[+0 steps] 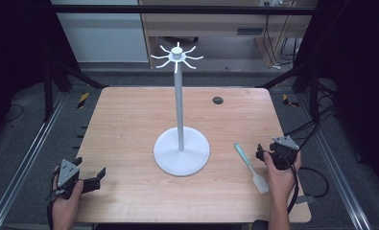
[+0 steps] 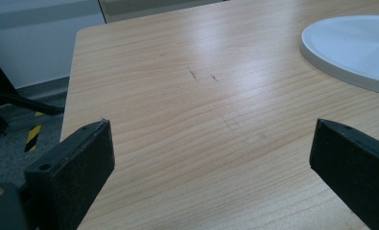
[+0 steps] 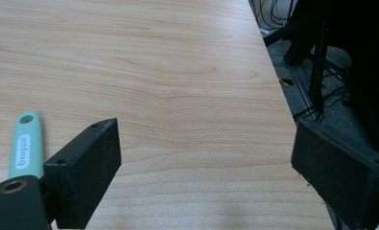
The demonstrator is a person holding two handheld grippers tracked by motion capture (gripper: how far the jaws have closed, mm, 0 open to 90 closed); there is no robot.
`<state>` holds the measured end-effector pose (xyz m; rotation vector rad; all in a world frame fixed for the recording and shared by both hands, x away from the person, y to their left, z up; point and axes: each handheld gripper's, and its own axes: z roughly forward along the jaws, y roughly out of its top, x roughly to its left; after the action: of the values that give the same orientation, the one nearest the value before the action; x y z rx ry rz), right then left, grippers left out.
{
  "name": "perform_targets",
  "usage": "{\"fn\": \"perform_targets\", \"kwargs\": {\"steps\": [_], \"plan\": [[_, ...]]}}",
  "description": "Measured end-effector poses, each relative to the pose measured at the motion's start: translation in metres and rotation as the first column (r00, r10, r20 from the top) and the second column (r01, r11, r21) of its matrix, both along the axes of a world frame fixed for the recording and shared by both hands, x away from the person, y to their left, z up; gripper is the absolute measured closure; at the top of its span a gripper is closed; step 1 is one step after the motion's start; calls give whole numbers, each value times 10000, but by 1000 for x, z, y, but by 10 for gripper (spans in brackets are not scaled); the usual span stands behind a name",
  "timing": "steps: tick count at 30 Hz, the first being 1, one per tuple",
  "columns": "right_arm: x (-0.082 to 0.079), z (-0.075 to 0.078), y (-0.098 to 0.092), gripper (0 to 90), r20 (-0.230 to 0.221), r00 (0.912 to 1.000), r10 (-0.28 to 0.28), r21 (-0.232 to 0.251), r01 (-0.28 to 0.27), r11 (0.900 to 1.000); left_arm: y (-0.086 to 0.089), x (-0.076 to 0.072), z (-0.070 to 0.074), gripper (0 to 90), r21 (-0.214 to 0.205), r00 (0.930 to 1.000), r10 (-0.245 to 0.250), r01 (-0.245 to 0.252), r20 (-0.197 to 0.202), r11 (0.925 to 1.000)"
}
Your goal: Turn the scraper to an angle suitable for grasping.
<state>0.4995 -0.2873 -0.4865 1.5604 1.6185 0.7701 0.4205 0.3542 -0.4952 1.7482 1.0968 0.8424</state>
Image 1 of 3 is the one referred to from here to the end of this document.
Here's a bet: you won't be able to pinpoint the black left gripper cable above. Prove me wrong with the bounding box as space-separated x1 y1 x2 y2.
45 168 60 230

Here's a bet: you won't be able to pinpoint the black metal frame leg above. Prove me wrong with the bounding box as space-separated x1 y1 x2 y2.
42 59 109 123
259 58 323 124

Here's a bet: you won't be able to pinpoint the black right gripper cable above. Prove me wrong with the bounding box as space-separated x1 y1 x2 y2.
286 157 331 216

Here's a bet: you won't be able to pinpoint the hanging black cables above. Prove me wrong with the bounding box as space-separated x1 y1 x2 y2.
261 13 304 70

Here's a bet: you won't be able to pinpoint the grey cable plug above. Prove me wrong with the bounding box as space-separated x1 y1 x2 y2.
295 195 317 205

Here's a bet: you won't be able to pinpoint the black chair part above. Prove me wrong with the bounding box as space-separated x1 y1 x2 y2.
251 218 270 230

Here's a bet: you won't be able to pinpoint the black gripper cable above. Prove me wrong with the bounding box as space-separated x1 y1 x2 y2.
286 157 331 216
45 168 60 230

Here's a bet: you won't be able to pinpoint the aluminium floor rail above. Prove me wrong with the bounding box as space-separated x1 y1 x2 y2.
0 92 67 230
296 93 374 230

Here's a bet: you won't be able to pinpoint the teal-handled white spatula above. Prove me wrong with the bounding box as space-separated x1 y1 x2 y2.
233 142 270 196

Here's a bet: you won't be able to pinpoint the white hook rack stand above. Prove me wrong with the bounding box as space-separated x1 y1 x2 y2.
150 41 211 177

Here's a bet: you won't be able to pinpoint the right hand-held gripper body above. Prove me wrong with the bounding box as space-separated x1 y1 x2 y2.
268 135 301 171

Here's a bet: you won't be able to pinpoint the person's left hand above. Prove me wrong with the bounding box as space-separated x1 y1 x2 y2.
51 166 84 213

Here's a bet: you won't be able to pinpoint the black floor cables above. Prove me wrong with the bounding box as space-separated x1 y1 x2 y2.
283 80 340 151

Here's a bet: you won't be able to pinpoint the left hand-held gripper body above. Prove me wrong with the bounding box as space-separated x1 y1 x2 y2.
54 158 102 199

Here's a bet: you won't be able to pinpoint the black metal frame bar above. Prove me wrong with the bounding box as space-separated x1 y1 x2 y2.
49 4 320 16

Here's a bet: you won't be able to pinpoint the person's right hand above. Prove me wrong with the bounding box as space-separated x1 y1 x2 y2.
262 150 303 197

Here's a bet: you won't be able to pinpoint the black curtain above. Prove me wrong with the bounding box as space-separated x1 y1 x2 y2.
0 0 81 145
292 0 379 196

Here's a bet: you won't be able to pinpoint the white cabinet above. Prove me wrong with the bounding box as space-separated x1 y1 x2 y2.
50 0 150 63

